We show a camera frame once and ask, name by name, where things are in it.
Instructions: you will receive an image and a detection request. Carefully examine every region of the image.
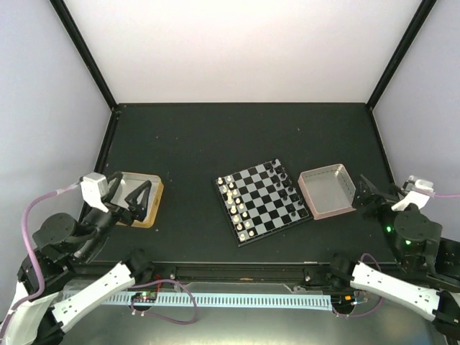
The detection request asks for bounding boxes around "right controller circuit board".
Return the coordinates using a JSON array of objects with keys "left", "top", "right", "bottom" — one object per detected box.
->
[{"left": 331, "top": 295, "right": 369, "bottom": 306}]

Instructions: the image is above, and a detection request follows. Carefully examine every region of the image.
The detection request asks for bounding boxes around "left controller circuit board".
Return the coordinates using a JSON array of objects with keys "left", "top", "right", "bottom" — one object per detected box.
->
[{"left": 131, "top": 292, "right": 157, "bottom": 303}]

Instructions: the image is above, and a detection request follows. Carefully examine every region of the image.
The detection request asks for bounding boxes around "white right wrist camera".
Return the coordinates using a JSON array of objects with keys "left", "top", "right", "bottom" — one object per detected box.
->
[{"left": 391, "top": 175, "right": 434, "bottom": 211}]

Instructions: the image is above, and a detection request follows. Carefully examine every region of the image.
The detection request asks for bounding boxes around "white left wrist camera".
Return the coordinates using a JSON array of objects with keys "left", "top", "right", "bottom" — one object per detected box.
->
[{"left": 80, "top": 172, "right": 109, "bottom": 213}]

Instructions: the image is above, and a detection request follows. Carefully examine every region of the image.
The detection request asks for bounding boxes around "gold rimmed metal tin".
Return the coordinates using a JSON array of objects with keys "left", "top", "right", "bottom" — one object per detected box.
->
[{"left": 111, "top": 172, "right": 164, "bottom": 229}]

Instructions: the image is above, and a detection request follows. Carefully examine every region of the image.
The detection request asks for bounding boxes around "black grey chess board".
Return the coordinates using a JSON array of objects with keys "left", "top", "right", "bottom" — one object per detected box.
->
[{"left": 213, "top": 161, "right": 313, "bottom": 247}]

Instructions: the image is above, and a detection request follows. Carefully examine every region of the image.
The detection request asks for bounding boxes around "pink metal tray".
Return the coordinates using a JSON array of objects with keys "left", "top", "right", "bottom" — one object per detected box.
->
[{"left": 298, "top": 164, "right": 356, "bottom": 220}]

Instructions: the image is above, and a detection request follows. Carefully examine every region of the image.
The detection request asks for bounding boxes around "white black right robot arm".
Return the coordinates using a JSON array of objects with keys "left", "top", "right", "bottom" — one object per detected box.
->
[{"left": 326, "top": 176, "right": 459, "bottom": 339}]

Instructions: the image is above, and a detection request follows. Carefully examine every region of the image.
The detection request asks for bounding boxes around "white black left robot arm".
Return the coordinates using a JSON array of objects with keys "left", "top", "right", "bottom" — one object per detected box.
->
[{"left": 1, "top": 172, "right": 155, "bottom": 344}]

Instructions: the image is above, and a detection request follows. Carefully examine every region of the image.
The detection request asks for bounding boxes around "black chess pieces group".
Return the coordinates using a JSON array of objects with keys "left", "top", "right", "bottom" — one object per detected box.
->
[{"left": 264, "top": 159, "right": 311, "bottom": 224}]

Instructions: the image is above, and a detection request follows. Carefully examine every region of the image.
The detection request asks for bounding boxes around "white slotted cable duct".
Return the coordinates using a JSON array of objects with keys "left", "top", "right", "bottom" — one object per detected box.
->
[{"left": 60, "top": 290, "right": 332, "bottom": 312}]

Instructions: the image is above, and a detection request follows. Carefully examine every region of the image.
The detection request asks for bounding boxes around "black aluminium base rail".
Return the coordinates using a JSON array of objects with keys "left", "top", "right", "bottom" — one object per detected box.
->
[{"left": 144, "top": 263, "right": 459, "bottom": 293}]

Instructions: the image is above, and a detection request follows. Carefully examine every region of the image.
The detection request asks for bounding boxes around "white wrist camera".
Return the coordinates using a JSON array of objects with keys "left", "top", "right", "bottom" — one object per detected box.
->
[
  {"left": 80, "top": 172, "right": 109, "bottom": 213},
  {"left": 391, "top": 175, "right": 434, "bottom": 211}
]

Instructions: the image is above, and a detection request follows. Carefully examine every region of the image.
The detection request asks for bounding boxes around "controller circuit board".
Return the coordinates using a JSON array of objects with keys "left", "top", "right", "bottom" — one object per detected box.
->
[
  {"left": 131, "top": 292, "right": 157, "bottom": 303},
  {"left": 331, "top": 295, "right": 369, "bottom": 306}
]

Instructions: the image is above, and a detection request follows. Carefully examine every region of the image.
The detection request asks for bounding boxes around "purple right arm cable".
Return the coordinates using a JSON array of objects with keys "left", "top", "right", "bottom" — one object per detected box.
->
[{"left": 330, "top": 190, "right": 460, "bottom": 318}]

